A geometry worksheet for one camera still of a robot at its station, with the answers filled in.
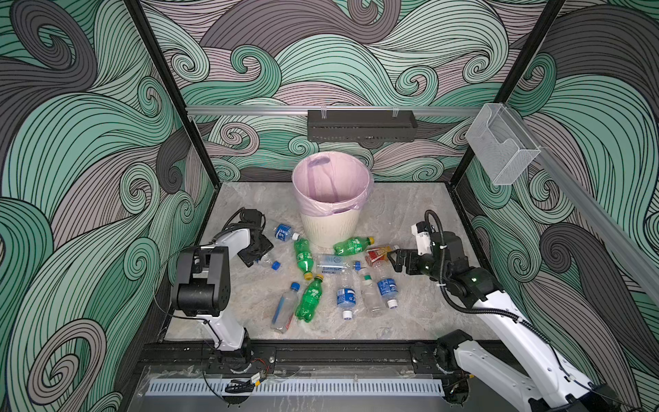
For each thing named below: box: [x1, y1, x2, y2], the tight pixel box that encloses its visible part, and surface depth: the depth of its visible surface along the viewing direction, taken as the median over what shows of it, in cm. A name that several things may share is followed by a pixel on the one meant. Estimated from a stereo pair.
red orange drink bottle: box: [364, 245, 393, 267], surface depth 93 cm
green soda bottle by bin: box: [332, 236, 375, 256], surface depth 97 cm
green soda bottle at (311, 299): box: [295, 273, 325, 323], surface depth 81 cm
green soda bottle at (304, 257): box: [293, 236, 315, 281], surface depth 92 cm
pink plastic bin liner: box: [291, 151, 375, 218], surface depth 93 cm
